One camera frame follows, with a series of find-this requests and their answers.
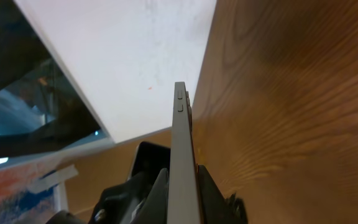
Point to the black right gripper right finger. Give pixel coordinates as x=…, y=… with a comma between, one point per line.
x=217, y=209

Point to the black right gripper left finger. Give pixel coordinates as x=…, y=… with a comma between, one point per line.
x=154, y=209

